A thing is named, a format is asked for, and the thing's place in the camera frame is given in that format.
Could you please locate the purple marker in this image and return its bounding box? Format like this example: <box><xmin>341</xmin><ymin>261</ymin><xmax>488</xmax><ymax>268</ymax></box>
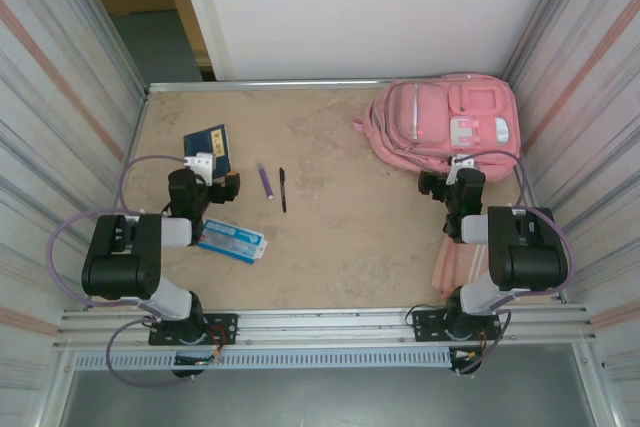
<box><xmin>258</xmin><ymin>162</ymin><xmax>275</xmax><ymax>200</ymax></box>

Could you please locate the white blue supply packet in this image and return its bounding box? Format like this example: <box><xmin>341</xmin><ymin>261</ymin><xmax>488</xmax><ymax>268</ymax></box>
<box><xmin>197</xmin><ymin>218</ymin><xmax>268</xmax><ymax>265</ymax></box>

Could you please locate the dark blue book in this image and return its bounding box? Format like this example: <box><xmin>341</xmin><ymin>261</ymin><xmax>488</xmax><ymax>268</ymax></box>
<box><xmin>183</xmin><ymin>124</ymin><xmax>233</xmax><ymax>179</ymax></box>

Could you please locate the pink backpack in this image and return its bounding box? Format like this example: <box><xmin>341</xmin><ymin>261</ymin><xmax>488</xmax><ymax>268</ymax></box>
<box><xmin>352</xmin><ymin>72</ymin><xmax>522</xmax><ymax>179</ymax></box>

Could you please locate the small circuit board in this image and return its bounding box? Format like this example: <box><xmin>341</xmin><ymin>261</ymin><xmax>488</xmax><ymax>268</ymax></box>
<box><xmin>173</xmin><ymin>354</ymin><xmax>225</xmax><ymax>366</ymax></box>

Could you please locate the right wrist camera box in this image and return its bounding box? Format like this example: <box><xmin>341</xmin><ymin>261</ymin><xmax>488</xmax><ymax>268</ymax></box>
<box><xmin>446</xmin><ymin>155</ymin><xmax>476</xmax><ymax>184</ymax></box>

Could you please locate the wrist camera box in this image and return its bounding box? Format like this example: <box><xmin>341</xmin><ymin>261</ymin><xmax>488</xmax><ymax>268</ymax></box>
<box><xmin>182</xmin><ymin>150</ymin><xmax>216</xmax><ymax>182</ymax></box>
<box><xmin>446</xmin><ymin>155</ymin><xmax>476</xmax><ymax>184</ymax></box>

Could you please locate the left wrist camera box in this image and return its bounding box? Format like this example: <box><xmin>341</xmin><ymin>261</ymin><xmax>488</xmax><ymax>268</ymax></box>
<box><xmin>182</xmin><ymin>150</ymin><xmax>216</xmax><ymax>182</ymax></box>

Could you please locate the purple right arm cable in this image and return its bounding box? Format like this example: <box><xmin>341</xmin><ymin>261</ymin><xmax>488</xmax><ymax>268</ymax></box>
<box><xmin>452</xmin><ymin>149</ymin><xmax>577</xmax><ymax>378</ymax></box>

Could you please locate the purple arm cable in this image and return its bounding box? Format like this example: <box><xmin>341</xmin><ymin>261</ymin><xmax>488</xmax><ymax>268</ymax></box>
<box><xmin>452</xmin><ymin>149</ymin><xmax>577</xmax><ymax>378</ymax></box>
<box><xmin>46</xmin><ymin>154</ymin><xmax>201</xmax><ymax>388</ymax></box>

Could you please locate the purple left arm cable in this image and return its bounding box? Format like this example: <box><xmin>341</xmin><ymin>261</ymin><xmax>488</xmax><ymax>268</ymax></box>
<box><xmin>46</xmin><ymin>154</ymin><xmax>201</xmax><ymax>388</ymax></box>

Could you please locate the aluminium table edge rail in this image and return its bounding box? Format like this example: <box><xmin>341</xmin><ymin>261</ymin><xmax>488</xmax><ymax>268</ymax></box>
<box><xmin>147</xmin><ymin>77</ymin><xmax>506</xmax><ymax>93</ymax></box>

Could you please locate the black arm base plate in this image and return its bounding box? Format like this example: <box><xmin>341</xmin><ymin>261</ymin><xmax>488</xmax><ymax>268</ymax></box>
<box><xmin>410</xmin><ymin>307</ymin><xmax>503</xmax><ymax>343</ymax></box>
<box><xmin>148</xmin><ymin>313</ymin><xmax>239</xmax><ymax>347</ymax></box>

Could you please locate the long aluminium mounting rail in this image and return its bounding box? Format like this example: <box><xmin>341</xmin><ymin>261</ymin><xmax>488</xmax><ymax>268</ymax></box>
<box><xmin>57</xmin><ymin>304</ymin><xmax>599</xmax><ymax>351</ymax></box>

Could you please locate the grey slotted cable duct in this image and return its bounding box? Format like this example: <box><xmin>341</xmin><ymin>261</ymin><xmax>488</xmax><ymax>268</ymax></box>
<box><xmin>72</xmin><ymin>349</ymin><xmax>454</xmax><ymax>372</ymax></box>

